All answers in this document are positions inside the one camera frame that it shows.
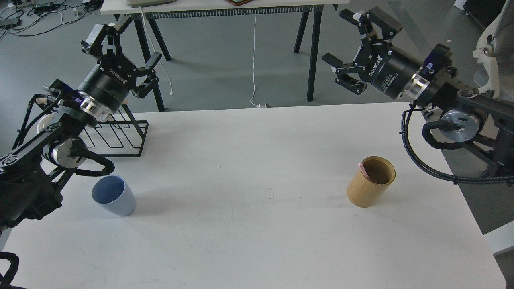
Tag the bamboo cylindrical holder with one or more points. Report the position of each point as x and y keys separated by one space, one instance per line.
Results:
x=363 y=192

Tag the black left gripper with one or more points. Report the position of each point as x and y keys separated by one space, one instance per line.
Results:
x=108 y=84

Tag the white office chair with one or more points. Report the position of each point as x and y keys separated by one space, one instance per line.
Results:
x=494 y=50

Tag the black wire dish rack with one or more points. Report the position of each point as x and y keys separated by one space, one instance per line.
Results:
x=119 y=135

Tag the white background table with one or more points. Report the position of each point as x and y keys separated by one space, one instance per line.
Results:
x=145 y=13

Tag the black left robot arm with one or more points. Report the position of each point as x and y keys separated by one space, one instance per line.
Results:
x=48 y=150

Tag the light blue plastic cup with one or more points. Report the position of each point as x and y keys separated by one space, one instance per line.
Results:
x=113 y=194

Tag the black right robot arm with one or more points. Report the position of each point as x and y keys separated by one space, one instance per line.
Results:
x=472 y=118

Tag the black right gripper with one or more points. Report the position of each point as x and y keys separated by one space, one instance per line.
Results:
x=386 y=67

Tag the pink chopstick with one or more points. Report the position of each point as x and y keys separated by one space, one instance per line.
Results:
x=363 y=170

